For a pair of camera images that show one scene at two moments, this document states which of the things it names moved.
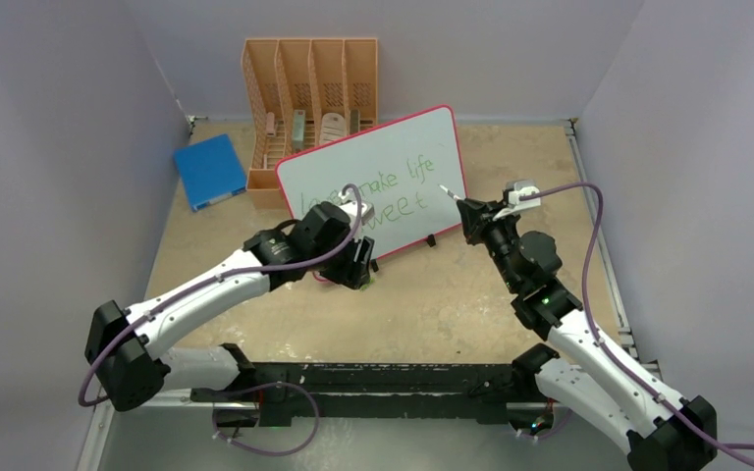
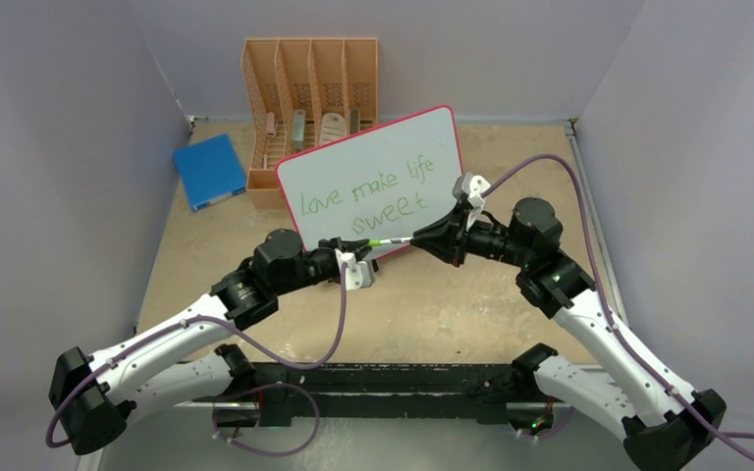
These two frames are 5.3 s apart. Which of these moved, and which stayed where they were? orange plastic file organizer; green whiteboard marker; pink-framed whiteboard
Moved: green whiteboard marker
Stayed: orange plastic file organizer; pink-framed whiteboard
